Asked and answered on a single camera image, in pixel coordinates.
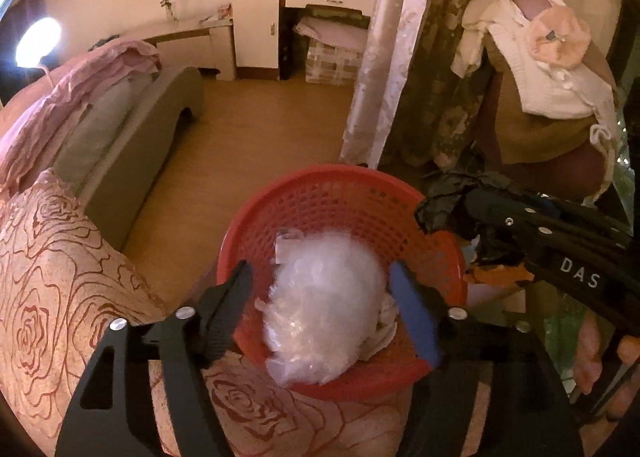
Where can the white knitted cloth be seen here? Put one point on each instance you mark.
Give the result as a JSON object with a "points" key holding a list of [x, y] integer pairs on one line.
{"points": [[607, 157]]}

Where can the maroon chair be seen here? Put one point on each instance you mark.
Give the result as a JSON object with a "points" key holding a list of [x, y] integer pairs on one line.
{"points": [[565, 177]]}

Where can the grey bed end bench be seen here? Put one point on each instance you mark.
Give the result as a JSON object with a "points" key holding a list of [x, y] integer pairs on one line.
{"points": [[160, 127]]}

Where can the person's right hand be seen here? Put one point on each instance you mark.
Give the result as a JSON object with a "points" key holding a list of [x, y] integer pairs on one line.
{"points": [[587, 357]]}

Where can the white cabinet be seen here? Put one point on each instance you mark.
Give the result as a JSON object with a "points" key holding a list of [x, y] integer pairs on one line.
{"points": [[255, 22]]}

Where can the folded pink quilt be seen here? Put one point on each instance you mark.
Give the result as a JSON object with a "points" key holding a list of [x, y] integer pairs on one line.
{"points": [[60, 102]]}

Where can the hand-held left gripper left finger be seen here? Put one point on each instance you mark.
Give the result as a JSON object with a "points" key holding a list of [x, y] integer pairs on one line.
{"points": [[227, 307]]}

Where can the printed clear plastic bag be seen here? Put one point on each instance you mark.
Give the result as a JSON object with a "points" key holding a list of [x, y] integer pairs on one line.
{"points": [[287, 244]]}

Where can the white tissue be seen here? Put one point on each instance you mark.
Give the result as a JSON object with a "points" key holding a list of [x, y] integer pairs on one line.
{"points": [[385, 322]]}

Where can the floral olive curtain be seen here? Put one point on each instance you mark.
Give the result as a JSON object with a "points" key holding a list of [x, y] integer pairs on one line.
{"points": [[450, 87]]}

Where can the low white desk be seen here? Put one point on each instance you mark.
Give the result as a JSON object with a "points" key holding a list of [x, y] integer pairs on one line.
{"points": [[195, 42]]}

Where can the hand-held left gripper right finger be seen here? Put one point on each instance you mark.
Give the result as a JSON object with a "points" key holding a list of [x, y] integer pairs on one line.
{"points": [[415, 312]]}

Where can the black plastic bag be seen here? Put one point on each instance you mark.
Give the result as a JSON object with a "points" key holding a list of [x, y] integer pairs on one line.
{"points": [[445, 207]]}

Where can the red plastic basket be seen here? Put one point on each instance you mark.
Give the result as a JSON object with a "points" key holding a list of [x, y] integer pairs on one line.
{"points": [[325, 202]]}

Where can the clear plastic wad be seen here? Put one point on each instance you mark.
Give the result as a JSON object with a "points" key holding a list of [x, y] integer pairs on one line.
{"points": [[320, 302]]}

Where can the olive brown garment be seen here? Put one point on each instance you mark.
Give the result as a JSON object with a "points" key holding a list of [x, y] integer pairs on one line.
{"points": [[540, 137]]}

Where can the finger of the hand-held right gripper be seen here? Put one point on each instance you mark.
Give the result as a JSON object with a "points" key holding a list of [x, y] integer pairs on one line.
{"points": [[520, 239], [575, 222]]}

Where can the pink fluffy garment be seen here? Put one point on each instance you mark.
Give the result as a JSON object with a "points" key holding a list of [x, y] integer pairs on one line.
{"points": [[560, 37]]}

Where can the pink curtain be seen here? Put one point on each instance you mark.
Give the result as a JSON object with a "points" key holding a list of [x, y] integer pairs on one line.
{"points": [[390, 62]]}

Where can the grey green folded blanket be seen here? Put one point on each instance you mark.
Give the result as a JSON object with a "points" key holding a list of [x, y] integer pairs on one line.
{"points": [[100, 137]]}

